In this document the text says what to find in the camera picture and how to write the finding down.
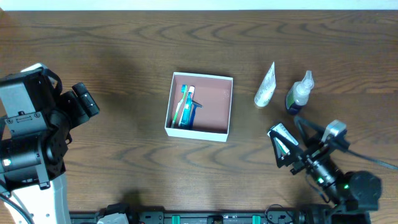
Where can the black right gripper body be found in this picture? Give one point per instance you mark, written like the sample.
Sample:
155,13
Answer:
303,157

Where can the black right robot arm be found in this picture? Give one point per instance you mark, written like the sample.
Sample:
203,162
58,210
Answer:
348,197

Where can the green and white toothbrush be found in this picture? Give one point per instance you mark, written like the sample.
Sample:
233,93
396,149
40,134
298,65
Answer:
178,114

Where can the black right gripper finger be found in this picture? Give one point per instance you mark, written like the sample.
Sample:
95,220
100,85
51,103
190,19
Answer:
293,156
302,125

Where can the black rail with green clips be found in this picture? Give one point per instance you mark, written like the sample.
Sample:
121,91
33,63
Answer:
122,213

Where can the white bamboo print tube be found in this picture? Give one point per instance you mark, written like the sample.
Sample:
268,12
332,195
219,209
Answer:
266,89

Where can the clear pump bottle blue liquid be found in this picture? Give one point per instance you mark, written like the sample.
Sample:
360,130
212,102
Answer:
298,95

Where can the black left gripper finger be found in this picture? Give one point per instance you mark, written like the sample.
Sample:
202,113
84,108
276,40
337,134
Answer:
86,100
74,109

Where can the white box with pink interior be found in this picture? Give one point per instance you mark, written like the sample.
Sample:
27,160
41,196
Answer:
214,93

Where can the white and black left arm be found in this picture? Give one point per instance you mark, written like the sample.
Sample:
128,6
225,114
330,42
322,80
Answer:
33,179

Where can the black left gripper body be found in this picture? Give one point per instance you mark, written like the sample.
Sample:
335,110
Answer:
86,99

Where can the white and green soap packet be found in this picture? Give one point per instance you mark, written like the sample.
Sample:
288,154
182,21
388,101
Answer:
280,128

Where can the small teal toothpaste tube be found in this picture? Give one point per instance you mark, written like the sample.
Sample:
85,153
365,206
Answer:
185,118

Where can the blue disposable razor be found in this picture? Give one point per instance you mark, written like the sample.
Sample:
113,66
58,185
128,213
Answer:
193,113

